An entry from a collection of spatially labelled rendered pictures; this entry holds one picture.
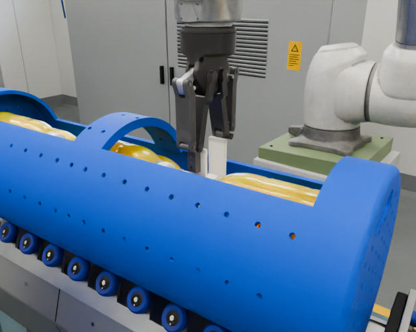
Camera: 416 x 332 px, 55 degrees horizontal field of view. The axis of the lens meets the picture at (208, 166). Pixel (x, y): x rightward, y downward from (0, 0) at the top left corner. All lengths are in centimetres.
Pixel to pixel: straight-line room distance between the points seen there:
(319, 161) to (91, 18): 250
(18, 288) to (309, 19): 174
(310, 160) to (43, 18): 526
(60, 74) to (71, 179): 551
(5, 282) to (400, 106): 98
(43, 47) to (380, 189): 572
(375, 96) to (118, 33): 227
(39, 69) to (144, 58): 328
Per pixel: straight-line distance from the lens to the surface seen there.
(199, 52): 53
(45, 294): 90
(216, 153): 62
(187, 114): 53
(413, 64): 102
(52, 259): 84
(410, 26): 102
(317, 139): 114
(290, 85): 223
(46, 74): 607
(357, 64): 110
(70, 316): 85
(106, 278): 74
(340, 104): 109
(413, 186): 351
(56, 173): 69
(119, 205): 58
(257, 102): 235
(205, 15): 52
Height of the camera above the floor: 142
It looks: 23 degrees down
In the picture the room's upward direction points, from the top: straight up
